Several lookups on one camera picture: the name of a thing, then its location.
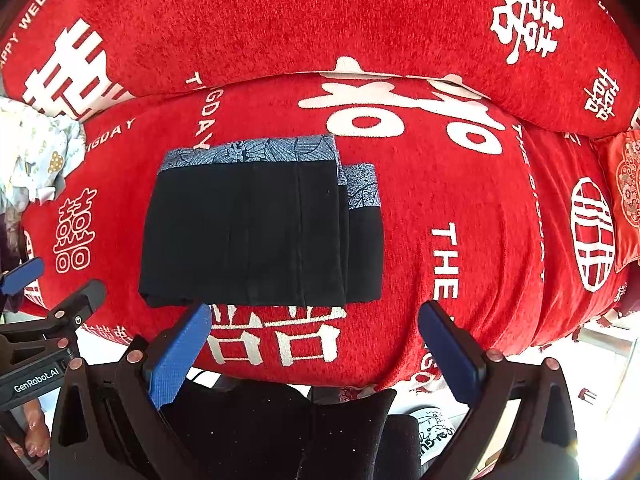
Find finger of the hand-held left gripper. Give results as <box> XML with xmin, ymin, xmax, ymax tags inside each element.
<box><xmin>0</xmin><ymin>256</ymin><xmax>46</xmax><ymax>297</ymax></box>
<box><xmin>30</xmin><ymin>279</ymin><xmax>108</xmax><ymax>336</ymax></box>

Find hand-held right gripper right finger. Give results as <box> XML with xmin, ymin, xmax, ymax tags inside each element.
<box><xmin>419</xmin><ymin>300</ymin><xmax>580</xmax><ymax>480</ymax></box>

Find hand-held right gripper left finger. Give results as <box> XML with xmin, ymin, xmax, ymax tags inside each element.
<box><xmin>48</xmin><ymin>302</ymin><xmax>214</xmax><ymax>480</ymax></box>

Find black pants with blue waistband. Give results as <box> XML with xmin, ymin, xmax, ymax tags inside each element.
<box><xmin>139</xmin><ymin>134</ymin><xmax>383</xmax><ymax>308</ymax></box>

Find dark purple cloth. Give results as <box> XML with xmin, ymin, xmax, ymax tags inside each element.
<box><xmin>0</xmin><ymin>209</ymin><xmax>25</xmax><ymax>281</ymax></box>

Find person's bare foot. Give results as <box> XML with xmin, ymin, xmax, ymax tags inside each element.
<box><xmin>22</xmin><ymin>400</ymin><xmax>52</xmax><ymax>459</ymax></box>

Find white printed slipper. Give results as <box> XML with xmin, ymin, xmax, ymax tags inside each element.
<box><xmin>407</xmin><ymin>405</ymin><xmax>458</xmax><ymax>468</ymax></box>

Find person's black-clad legs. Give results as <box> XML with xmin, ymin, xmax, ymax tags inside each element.
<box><xmin>160</xmin><ymin>377</ymin><xmax>423</xmax><ymax>480</ymax></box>

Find white patterned cloth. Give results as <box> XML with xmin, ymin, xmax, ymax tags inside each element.
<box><xmin>0</xmin><ymin>96</ymin><xmax>87</xmax><ymax>206</ymax></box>

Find red printed sofa seat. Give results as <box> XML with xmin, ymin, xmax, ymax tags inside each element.
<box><xmin>20</xmin><ymin>72</ymin><xmax>632</xmax><ymax>392</ymax></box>

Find red embroidered cushion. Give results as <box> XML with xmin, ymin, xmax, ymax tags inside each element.
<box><xmin>592</xmin><ymin>130</ymin><xmax>640</xmax><ymax>273</ymax></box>

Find red printed sofa backrest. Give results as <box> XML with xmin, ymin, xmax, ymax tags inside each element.
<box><xmin>0</xmin><ymin>0</ymin><xmax>640</xmax><ymax>139</ymax></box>

